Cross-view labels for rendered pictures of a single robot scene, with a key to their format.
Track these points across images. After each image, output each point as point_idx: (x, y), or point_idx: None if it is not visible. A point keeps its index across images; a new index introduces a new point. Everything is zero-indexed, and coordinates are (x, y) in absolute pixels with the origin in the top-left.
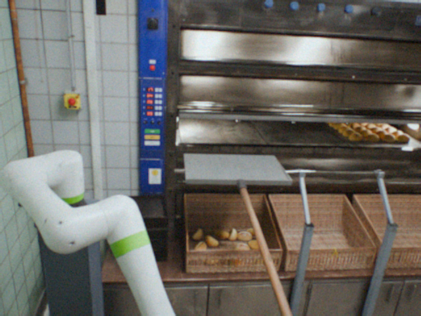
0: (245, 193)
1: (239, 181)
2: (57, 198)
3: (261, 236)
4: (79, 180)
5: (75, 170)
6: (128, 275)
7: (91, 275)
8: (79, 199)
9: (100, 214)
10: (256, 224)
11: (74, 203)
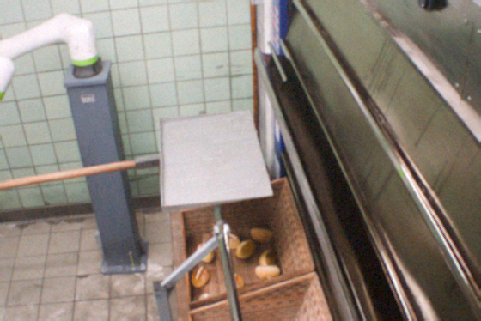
0: (120, 162)
1: (151, 155)
2: (9, 41)
3: (33, 177)
4: (74, 47)
5: (70, 39)
6: None
7: (77, 130)
8: (76, 63)
9: None
10: (54, 173)
11: (74, 63)
